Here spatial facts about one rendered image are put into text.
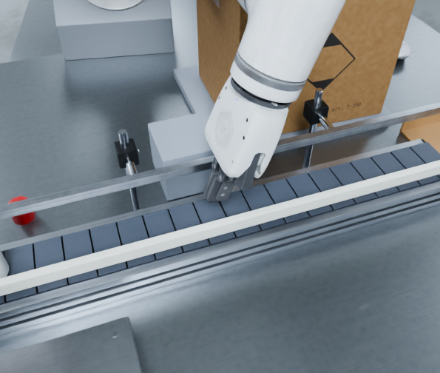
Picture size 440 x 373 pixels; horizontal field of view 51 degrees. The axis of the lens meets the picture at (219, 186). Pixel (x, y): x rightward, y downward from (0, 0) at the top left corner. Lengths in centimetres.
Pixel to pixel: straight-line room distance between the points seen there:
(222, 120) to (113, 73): 56
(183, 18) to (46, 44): 36
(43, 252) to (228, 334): 27
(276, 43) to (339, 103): 41
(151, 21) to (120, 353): 76
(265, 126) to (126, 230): 26
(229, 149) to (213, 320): 23
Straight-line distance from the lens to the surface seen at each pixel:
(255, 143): 52
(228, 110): 55
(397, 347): 65
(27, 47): 125
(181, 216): 67
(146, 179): 62
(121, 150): 65
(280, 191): 71
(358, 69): 85
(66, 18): 112
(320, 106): 73
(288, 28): 47
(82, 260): 60
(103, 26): 111
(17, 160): 90
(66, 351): 58
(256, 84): 50
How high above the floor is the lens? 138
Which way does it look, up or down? 46 degrees down
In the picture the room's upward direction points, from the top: straight up
